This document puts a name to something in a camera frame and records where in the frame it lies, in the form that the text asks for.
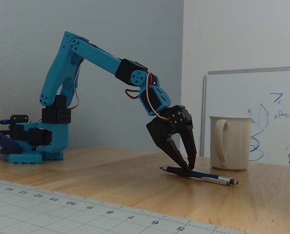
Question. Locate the grey gridded cutting mat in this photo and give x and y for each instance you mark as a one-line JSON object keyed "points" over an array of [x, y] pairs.
{"points": [[37, 214]]}

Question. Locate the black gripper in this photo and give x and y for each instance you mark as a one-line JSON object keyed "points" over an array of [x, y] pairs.
{"points": [[162, 128]]}

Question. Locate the black motor controller board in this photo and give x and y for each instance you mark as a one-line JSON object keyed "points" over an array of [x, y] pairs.
{"points": [[19, 119]]}

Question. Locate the blue robot arm with base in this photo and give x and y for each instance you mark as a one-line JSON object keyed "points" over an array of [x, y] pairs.
{"points": [[62, 61]]}

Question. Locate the dark blue ballpoint pen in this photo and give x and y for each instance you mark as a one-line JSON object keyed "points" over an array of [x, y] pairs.
{"points": [[208, 176]]}

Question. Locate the cream ceramic mug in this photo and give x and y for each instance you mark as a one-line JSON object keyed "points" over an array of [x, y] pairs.
{"points": [[237, 143]]}

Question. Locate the dark blue table clamp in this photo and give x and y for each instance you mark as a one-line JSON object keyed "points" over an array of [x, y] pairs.
{"points": [[1, 144]]}

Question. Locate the whiteboard with blue drawings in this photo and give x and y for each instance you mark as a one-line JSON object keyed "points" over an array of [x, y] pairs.
{"points": [[269, 109]]}

